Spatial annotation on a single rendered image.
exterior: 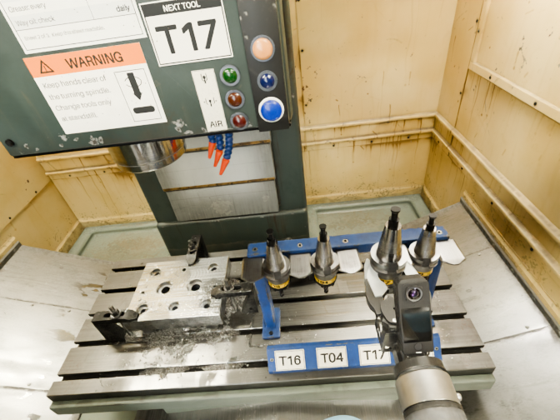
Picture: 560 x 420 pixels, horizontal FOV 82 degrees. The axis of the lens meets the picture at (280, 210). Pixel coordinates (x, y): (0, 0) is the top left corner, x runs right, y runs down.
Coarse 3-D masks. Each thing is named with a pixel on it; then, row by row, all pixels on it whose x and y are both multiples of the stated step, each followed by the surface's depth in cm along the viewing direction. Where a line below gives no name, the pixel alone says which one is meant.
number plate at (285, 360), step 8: (280, 352) 85; (288, 352) 85; (296, 352) 85; (280, 360) 85; (288, 360) 85; (296, 360) 85; (304, 360) 85; (280, 368) 85; (288, 368) 85; (296, 368) 85; (304, 368) 85
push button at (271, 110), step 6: (264, 102) 45; (270, 102) 44; (276, 102) 45; (264, 108) 45; (270, 108) 45; (276, 108) 45; (264, 114) 45; (270, 114) 45; (276, 114) 45; (270, 120) 46
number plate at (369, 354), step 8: (368, 344) 84; (376, 344) 83; (360, 352) 84; (368, 352) 84; (376, 352) 83; (384, 352) 83; (360, 360) 84; (368, 360) 84; (376, 360) 83; (384, 360) 83
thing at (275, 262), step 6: (276, 240) 70; (270, 246) 68; (276, 246) 68; (270, 252) 69; (276, 252) 69; (270, 258) 70; (276, 258) 70; (282, 258) 71; (270, 264) 71; (276, 264) 70; (282, 264) 72; (270, 270) 72; (276, 270) 71
